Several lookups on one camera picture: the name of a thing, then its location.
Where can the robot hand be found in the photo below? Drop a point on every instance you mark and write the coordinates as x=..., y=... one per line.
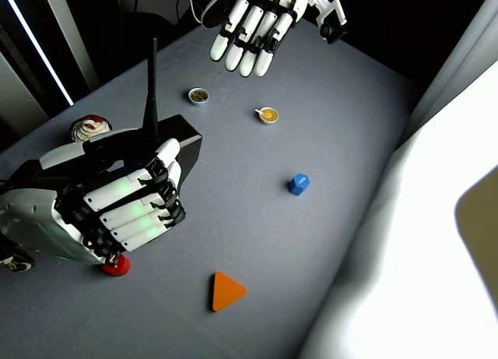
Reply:
x=39, y=219
x=268, y=4

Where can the black toy brick phone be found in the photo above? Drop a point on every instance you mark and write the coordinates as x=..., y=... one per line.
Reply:
x=183, y=141

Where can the red round block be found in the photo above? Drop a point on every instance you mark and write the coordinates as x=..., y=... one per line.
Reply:
x=121, y=268

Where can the toy cupcake with cream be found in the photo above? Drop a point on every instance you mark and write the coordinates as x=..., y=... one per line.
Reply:
x=91, y=127

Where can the toy bowl of yellow soup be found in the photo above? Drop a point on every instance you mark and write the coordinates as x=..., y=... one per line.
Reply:
x=268, y=115

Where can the grey machine housing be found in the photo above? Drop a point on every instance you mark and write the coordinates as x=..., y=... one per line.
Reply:
x=155, y=4

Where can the toy bowl of green soup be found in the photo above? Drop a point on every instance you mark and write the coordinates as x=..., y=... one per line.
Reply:
x=199, y=96

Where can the white light strip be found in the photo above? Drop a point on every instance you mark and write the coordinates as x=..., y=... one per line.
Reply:
x=35, y=43

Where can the blue hexagonal block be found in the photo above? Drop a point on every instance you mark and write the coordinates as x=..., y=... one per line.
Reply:
x=299, y=184

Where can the orange triangle block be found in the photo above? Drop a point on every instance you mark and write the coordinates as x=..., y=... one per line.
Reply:
x=225, y=292

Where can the grey table cloth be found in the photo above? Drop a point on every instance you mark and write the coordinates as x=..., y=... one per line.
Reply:
x=272, y=238

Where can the white fabric backdrop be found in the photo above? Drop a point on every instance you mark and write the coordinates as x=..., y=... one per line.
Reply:
x=408, y=257

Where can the olive rounded panel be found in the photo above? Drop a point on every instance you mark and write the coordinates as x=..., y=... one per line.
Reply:
x=480, y=238

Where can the grey frame post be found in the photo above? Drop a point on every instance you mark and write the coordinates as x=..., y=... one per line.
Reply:
x=74, y=43

